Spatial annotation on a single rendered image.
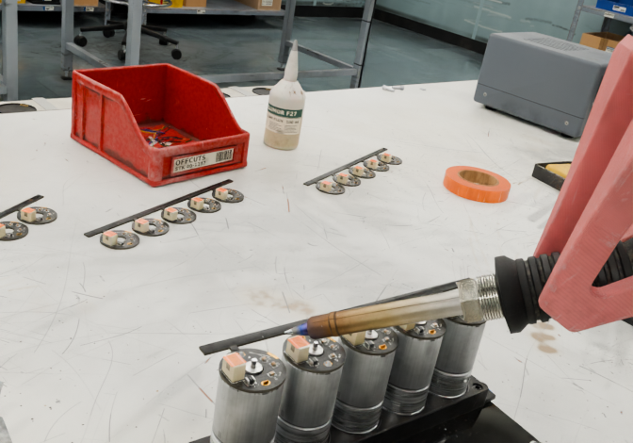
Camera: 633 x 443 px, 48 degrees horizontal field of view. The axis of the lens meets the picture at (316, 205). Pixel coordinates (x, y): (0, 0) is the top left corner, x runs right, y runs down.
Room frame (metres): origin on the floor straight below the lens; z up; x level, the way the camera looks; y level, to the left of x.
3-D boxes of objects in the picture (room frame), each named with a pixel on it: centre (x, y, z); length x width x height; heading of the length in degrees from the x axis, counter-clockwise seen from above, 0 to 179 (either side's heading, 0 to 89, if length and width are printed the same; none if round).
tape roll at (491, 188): (0.62, -0.14, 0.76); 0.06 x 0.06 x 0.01
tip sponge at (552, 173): (0.67, -0.25, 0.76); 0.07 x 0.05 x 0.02; 35
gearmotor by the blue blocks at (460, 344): (0.29, -0.07, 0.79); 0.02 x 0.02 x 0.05
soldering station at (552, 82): (0.93, -0.27, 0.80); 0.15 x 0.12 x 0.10; 49
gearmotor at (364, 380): (0.25, -0.03, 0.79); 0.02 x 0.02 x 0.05
